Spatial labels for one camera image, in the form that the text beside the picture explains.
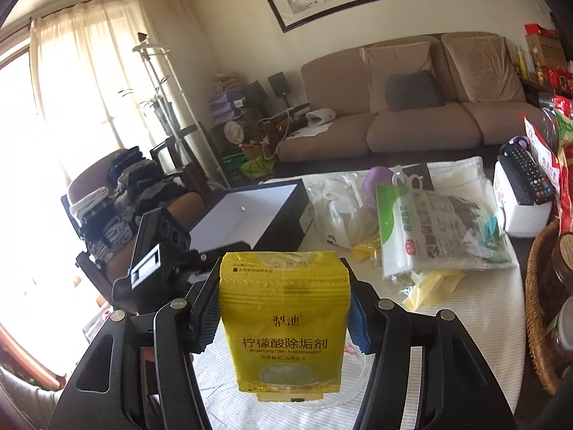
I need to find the yellow descaler packet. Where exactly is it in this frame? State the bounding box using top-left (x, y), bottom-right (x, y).
top-left (218, 252), bottom-right (351, 401)

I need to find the green white printed plastic bag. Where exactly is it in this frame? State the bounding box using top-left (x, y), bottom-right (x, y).
top-left (376, 185), bottom-right (512, 278)

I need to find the clear plastic tub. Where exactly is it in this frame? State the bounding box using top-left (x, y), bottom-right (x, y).
top-left (298, 338), bottom-right (373, 411)

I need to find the pile of folded clothes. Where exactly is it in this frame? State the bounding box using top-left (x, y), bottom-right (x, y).
top-left (67, 147), bottom-right (188, 270)

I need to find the white striped tablecloth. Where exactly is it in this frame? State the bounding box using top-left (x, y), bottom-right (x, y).
top-left (191, 155), bottom-right (526, 430)

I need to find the yellow packets pile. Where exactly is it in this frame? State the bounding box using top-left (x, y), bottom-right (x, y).
top-left (351, 237), bottom-right (465, 312)

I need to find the black open storage box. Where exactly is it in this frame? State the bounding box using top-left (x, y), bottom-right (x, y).
top-left (189, 179), bottom-right (313, 252)

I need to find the wicker basket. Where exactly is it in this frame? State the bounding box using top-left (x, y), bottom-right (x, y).
top-left (524, 220), bottom-right (571, 395)

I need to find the white tissue box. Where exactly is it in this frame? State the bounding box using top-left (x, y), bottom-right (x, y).
top-left (493, 136), bottom-right (555, 239)

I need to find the white coat stand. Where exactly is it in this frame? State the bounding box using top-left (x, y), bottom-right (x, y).
top-left (132, 32), bottom-right (230, 189)

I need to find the black remote control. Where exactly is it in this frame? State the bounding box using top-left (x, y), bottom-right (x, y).
top-left (498, 144), bottom-right (555, 206)

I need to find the purple cup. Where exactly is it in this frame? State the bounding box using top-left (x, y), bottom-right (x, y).
top-left (361, 166), bottom-right (394, 214)

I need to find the brown sofa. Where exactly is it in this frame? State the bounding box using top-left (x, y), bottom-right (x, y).
top-left (278, 32), bottom-right (543, 163)

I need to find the dark cushion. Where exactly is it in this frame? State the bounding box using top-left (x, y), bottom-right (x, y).
top-left (385, 70), bottom-right (446, 112)

